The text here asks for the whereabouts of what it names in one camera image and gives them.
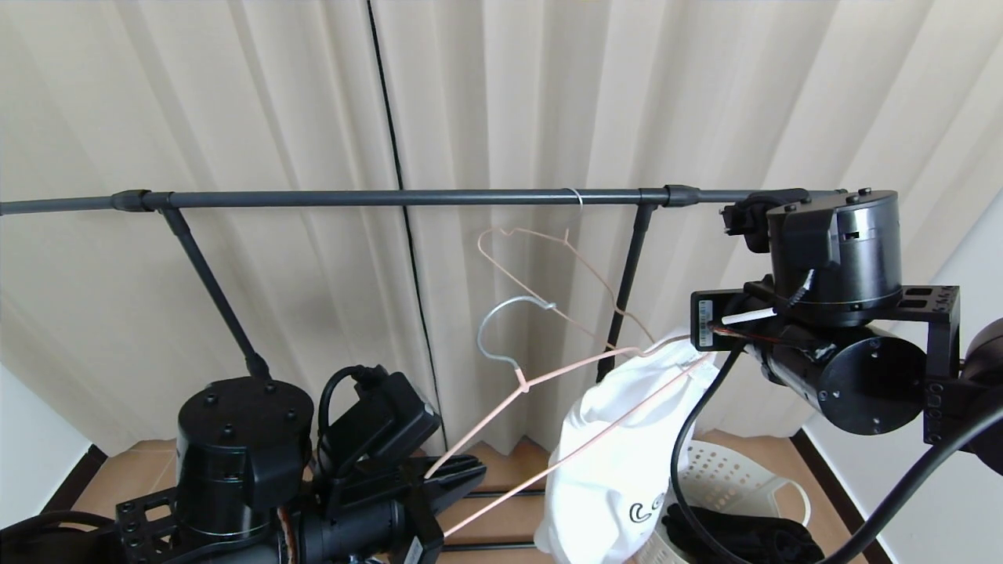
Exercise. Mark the white laundry basket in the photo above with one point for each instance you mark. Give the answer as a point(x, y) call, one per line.
point(729, 470)

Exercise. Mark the black clothes rack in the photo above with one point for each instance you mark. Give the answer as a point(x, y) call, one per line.
point(313, 197)

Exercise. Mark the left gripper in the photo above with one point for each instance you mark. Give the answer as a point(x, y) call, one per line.
point(360, 533)

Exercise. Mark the black garment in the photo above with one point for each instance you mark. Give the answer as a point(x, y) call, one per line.
point(744, 540)

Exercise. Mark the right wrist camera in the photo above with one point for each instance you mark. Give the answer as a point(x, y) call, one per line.
point(756, 215)

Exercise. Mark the beige curtain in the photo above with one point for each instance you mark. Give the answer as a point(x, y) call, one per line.
point(744, 94)

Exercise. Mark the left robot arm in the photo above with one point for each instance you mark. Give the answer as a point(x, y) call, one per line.
point(243, 446)

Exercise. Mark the pink clothes hanger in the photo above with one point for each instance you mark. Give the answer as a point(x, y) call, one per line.
point(580, 322)
point(523, 385)

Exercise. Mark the white printed t-shirt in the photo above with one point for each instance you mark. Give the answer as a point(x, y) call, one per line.
point(611, 470)

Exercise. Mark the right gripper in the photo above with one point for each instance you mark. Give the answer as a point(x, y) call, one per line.
point(862, 384)

